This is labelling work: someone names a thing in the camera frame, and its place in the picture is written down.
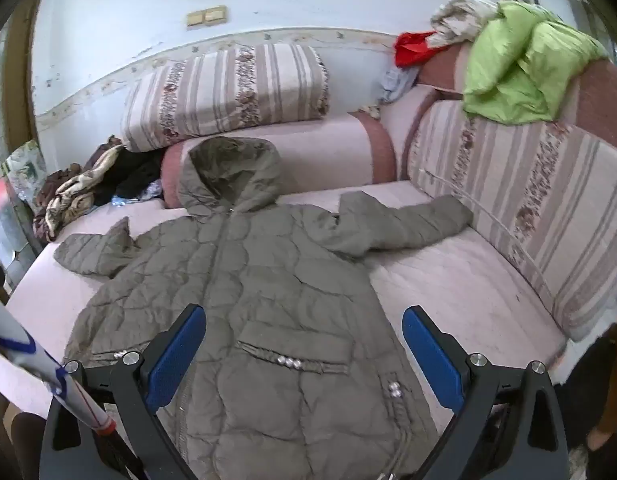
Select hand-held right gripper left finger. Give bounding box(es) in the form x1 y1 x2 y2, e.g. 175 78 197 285
44 304 208 480

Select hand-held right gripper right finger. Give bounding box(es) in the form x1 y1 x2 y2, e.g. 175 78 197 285
402 305 569 480

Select olive quilted hooded jacket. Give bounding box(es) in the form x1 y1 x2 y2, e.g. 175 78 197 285
53 136 474 480

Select black clothes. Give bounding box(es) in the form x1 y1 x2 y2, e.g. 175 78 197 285
93 150 164 206

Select pink sofa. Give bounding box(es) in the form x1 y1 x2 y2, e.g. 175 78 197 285
0 40 617 461

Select blue patterned cloth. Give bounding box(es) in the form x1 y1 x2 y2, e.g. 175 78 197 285
111 182 162 206

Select person's brown trouser leg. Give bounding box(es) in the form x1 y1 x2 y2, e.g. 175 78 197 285
585 325 617 452

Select striped floral cushion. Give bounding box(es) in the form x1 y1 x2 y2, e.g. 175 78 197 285
121 42 331 153
407 100 617 343

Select brown patterned blanket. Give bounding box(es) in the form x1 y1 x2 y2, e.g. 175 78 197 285
33 137 124 241

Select pink bolster with red edge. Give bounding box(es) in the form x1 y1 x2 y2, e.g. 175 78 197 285
161 109 398 208

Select floral printed cloth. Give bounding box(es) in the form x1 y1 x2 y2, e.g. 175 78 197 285
3 140 46 196

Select grey-blue cloth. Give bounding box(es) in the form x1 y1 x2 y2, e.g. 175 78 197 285
378 66 419 106

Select green blanket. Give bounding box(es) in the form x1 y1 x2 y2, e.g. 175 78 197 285
462 0 609 126

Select red cloth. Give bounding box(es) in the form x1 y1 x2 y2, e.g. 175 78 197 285
394 31 441 68

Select white floral cloth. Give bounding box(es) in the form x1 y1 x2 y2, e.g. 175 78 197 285
431 0 499 51

